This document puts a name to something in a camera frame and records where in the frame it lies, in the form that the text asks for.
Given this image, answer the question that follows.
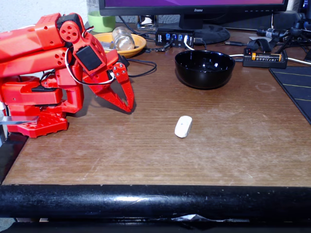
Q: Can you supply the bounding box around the white eraser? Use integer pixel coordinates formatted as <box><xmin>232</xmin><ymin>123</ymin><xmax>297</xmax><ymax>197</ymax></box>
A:
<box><xmin>174</xmin><ymin>116</ymin><xmax>193</xmax><ymax>139</ymax></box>

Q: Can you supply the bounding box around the small clear plastic box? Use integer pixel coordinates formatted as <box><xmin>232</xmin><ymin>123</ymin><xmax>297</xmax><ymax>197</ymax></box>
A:
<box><xmin>99</xmin><ymin>41</ymin><xmax>115</xmax><ymax>51</ymax></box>

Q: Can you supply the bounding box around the clear glass jar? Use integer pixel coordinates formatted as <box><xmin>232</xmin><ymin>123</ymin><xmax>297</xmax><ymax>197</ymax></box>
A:
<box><xmin>112</xmin><ymin>26</ymin><xmax>136</xmax><ymax>51</ymax></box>

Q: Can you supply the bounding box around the yellow shallow bowl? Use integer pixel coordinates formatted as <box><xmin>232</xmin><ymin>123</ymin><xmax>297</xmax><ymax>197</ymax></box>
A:
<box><xmin>93</xmin><ymin>32</ymin><xmax>147</xmax><ymax>59</ymax></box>

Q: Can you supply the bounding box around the bottle with green liquid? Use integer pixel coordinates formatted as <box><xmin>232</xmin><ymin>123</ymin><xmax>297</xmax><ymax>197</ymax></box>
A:
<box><xmin>86</xmin><ymin>0</ymin><xmax>117</xmax><ymax>33</ymax></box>

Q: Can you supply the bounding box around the black USB hub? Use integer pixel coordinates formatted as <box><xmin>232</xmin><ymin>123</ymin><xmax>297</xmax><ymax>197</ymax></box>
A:
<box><xmin>155</xmin><ymin>28</ymin><xmax>195</xmax><ymax>49</ymax></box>

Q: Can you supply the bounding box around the black glossy bowl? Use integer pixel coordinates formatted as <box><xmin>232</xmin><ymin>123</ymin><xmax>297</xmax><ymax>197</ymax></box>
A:
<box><xmin>174</xmin><ymin>50</ymin><xmax>236</xmax><ymax>90</ymax></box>

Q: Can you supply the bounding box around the metal clamp bar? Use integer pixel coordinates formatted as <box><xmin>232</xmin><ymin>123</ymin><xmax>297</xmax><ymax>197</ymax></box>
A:
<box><xmin>0</xmin><ymin>116</ymin><xmax>39</xmax><ymax>126</ymax></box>

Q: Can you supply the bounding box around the black computer monitor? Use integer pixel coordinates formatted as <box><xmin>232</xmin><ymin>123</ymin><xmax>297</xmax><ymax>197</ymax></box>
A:
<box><xmin>98</xmin><ymin>0</ymin><xmax>289</xmax><ymax>45</ymax></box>

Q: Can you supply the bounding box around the black battery charger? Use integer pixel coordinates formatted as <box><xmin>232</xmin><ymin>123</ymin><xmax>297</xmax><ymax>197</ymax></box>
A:
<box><xmin>242</xmin><ymin>48</ymin><xmax>289</xmax><ymax>69</ymax></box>

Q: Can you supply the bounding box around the orange and black battery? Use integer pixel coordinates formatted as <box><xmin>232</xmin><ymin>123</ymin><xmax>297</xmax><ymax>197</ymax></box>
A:
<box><xmin>251</xmin><ymin>52</ymin><xmax>282</xmax><ymax>61</ymax></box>

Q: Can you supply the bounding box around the black flashlight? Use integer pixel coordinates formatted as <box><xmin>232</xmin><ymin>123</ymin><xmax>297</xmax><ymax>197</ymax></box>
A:
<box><xmin>257</xmin><ymin>27</ymin><xmax>292</xmax><ymax>39</ymax></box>

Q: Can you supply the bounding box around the black mouse pad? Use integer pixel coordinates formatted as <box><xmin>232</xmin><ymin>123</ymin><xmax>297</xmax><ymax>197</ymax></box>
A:
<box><xmin>269</xmin><ymin>66</ymin><xmax>311</xmax><ymax>124</ymax></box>

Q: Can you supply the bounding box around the black tripod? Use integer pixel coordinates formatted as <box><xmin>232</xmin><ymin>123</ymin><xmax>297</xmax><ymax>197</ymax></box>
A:
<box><xmin>288</xmin><ymin>12</ymin><xmax>311</xmax><ymax>53</ymax></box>

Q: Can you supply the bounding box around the black audio plug cable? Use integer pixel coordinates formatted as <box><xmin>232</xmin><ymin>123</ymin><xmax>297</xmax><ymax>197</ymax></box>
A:
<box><xmin>215</xmin><ymin>40</ymin><xmax>248</xmax><ymax>47</ymax></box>

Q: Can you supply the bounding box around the white USB cable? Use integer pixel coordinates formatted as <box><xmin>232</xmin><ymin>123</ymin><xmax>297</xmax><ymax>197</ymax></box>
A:
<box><xmin>184</xmin><ymin>35</ymin><xmax>244</xmax><ymax>58</ymax></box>

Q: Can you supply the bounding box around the black strap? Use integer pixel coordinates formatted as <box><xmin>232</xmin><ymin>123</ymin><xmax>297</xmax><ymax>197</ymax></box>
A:
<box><xmin>247</xmin><ymin>38</ymin><xmax>273</xmax><ymax>53</ymax></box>

